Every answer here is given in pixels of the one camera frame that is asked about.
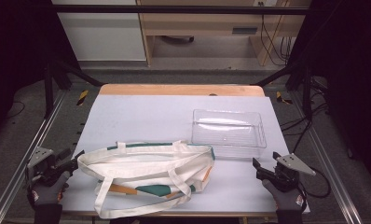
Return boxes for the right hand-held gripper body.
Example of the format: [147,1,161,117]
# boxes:
[261,153,317,193]

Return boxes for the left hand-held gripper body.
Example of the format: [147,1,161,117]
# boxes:
[25,147,79,188]

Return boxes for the clear plastic container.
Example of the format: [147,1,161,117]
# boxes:
[191,108,268,160]

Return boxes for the white canvas tote bag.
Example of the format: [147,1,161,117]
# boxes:
[76,140,216,220]

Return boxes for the person's right hand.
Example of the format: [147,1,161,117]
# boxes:
[261,178,307,215]

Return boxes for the person's left hand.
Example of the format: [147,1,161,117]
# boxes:
[27,170,72,209]

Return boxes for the black metal stand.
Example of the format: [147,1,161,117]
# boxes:
[252,61,315,120]
[43,59,104,119]

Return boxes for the white table sheet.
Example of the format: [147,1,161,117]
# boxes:
[62,94,311,215]

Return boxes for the wooden table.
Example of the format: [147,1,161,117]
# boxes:
[62,83,309,224]

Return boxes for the white cabinet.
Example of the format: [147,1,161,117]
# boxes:
[50,0,148,63]

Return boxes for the light wooden desk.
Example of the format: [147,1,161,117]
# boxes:
[136,0,312,67]

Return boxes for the aluminium floor rail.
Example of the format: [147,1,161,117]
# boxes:
[289,91,364,224]
[0,89,68,224]

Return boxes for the black floor cables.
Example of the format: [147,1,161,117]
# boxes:
[279,77,331,154]

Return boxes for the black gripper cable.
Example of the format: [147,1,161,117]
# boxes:
[296,167,333,200]

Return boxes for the thin black floor cable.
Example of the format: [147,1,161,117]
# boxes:
[6,100,27,119]

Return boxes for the hanging black cables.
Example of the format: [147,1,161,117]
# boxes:
[257,1,295,67]

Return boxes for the black frame bar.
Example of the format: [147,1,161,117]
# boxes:
[49,4,312,16]

